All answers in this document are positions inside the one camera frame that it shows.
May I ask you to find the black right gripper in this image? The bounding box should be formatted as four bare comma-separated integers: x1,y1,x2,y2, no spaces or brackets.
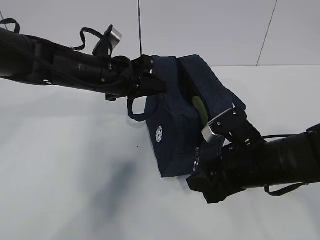
187,140,253,204

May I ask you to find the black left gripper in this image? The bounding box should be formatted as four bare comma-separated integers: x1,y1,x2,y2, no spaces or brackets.
99,54,167,101

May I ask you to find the glass container green lid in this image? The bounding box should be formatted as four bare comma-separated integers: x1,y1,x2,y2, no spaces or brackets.
191,96,209,126

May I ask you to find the navy blue lunch bag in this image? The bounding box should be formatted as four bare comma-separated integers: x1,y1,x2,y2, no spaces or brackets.
127,54,247,178

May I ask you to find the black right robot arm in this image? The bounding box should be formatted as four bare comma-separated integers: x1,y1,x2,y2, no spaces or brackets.
186,125,320,204

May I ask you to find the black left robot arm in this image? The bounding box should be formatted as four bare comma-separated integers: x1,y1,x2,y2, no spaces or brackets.
0,28,167,101

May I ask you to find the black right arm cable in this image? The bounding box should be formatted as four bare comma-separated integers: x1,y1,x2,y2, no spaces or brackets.
263,134,311,197

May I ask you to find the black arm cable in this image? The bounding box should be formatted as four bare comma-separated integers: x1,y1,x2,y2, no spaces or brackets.
263,134,311,197
0,17,106,51

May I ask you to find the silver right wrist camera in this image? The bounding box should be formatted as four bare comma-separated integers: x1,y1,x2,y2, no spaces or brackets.
201,107,263,146

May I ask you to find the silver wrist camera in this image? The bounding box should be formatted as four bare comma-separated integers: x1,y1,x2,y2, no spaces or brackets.
201,107,263,146
92,24,122,57

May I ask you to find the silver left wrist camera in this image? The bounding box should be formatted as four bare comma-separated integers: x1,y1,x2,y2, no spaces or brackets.
92,24,122,57

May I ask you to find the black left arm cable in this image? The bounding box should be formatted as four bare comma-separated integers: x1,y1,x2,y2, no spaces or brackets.
0,17,106,51

